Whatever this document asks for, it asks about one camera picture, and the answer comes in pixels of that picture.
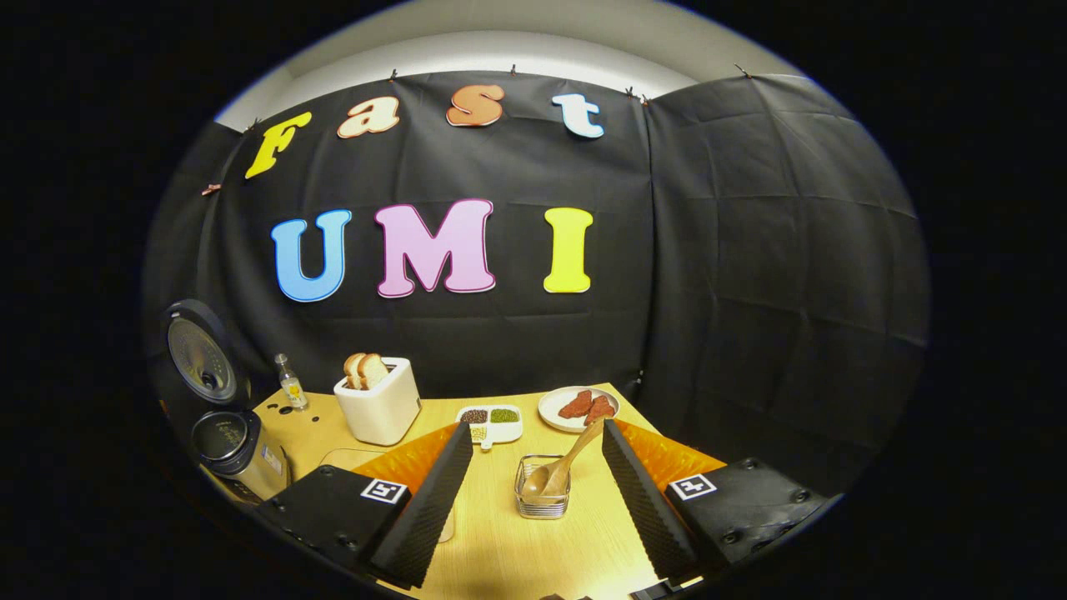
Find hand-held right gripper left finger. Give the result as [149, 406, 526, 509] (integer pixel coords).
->
[254, 419, 474, 588]

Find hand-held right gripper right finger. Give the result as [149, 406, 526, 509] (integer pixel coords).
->
[602, 418, 830, 584]

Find wooden spoon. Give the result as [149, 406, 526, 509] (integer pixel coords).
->
[522, 418, 605, 501]

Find metal wire chopstick holder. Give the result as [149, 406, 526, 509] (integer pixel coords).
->
[514, 454, 572, 520]

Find silver black rice cooker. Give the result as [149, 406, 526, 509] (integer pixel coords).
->
[161, 298, 293, 505]

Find white divided bean dish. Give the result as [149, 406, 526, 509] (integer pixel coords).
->
[456, 405, 524, 452]

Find white toaster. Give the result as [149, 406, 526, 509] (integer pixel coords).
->
[333, 357, 422, 447]

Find white round plate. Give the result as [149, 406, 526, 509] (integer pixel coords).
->
[538, 385, 620, 433]

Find small glass bottle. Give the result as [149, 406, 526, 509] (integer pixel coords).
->
[275, 353, 309, 412]

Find black backdrop cloth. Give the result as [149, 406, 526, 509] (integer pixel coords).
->
[142, 71, 930, 501]

